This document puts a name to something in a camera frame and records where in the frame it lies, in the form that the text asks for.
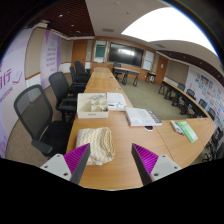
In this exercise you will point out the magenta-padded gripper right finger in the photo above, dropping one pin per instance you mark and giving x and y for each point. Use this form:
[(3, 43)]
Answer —
[(145, 158)]

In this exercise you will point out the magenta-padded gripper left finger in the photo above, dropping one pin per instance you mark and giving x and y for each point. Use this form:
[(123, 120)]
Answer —
[(77, 156)]

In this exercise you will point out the yellow white zigzag towel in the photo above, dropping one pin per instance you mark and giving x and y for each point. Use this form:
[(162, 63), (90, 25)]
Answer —
[(96, 140)]

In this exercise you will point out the small dark round object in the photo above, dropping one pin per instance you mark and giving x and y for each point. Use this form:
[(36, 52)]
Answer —
[(149, 128)]

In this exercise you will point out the thick white book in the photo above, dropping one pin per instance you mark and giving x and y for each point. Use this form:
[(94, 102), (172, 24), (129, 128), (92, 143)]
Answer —
[(141, 117)]

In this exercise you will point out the white marker pen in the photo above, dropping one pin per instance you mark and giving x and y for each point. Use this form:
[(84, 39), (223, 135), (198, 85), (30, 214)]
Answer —
[(176, 127)]

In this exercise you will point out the white compartment box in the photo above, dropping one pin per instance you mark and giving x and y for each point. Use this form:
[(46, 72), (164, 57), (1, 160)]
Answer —
[(91, 114)]

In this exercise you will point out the green pamphlet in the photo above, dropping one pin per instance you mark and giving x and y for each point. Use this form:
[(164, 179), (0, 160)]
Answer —
[(187, 131)]

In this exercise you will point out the black mesh office chair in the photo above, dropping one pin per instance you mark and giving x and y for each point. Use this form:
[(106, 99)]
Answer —
[(60, 85), (33, 110)]

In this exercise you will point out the white printed paper sheets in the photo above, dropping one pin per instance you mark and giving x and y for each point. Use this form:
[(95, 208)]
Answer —
[(116, 99)]

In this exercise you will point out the long curved side table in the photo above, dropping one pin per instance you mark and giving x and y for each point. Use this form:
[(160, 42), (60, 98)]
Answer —
[(181, 95)]

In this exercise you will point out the group of black side chairs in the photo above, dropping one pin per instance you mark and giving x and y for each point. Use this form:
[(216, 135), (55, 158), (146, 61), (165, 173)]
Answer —
[(203, 103)]

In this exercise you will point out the row of black office chairs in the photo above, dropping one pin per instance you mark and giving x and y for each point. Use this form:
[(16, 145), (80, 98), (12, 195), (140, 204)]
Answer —
[(79, 75)]

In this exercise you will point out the small wooden side table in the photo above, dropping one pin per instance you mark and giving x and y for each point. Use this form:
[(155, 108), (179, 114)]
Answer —
[(150, 73)]

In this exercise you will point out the wooden front desk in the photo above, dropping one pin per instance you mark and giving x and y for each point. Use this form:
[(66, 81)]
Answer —
[(126, 70)]

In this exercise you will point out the brown wooden door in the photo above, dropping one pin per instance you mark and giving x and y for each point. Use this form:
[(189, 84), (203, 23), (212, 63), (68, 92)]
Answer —
[(79, 53), (161, 69)]

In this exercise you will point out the large ceiling light panel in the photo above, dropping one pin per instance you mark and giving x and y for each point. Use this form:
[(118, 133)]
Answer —
[(170, 28)]

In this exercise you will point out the colourful wall poster board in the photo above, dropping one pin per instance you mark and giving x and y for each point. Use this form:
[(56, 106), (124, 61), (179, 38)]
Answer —
[(208, 93)]

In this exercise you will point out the white wall board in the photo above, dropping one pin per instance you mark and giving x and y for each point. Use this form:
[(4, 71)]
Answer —
[(148, 60)]

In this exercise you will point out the large white purple wall banner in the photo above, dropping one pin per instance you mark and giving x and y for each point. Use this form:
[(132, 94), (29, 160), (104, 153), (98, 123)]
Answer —
[(13, 76)]

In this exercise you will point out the large black wall screen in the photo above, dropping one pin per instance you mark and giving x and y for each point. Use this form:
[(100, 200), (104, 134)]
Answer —
[(126, 54)]

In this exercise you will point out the green wall board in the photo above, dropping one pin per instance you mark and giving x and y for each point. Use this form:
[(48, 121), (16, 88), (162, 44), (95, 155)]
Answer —
[(100, 51)]

